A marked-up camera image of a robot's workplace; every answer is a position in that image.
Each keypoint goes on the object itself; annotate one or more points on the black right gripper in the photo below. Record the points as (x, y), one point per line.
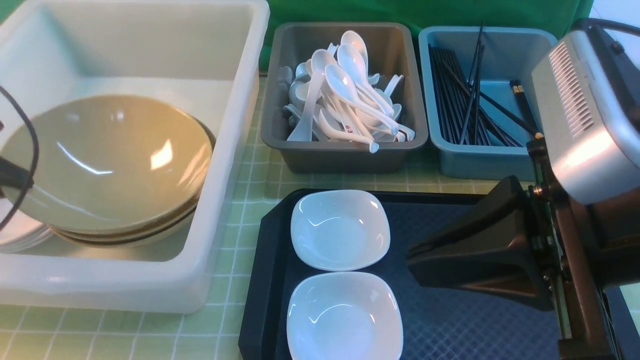
(491, 249)

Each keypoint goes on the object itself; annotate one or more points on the white square dish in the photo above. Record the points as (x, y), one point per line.
(344, 316)
(340, 230)

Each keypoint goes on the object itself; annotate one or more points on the black chopstick pair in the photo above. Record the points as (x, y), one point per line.
(471, 83)

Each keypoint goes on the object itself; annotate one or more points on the white soup spoon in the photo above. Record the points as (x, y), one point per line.
(343, 86)

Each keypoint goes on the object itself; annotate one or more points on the tan noodle bowl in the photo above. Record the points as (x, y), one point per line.
(79, 120)

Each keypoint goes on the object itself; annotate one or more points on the black serving tray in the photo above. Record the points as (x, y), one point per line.
(438, 324)

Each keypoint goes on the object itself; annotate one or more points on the pile of black chopsticks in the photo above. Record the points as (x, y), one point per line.
(452, 94)

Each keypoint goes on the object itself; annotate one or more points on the pile of white spoons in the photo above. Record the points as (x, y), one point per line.
(317, 114)

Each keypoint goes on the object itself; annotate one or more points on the grey plastic spoon bin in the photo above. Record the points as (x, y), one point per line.
(391, 52)

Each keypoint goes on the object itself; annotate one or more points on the green backdrop cloth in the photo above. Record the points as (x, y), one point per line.
(553, 16)

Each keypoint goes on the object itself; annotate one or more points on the green checkered tablecloth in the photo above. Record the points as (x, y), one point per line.
(39, 333)

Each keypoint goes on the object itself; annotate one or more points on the large white plastic tub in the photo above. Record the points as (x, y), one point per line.
(200, 56)

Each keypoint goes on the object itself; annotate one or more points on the stacked tan bowls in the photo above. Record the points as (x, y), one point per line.
(150, 230)

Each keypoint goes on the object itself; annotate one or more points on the stacked white plates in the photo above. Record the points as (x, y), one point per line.
(22, 232)

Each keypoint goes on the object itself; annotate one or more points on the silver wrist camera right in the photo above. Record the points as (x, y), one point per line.
(587, 94)

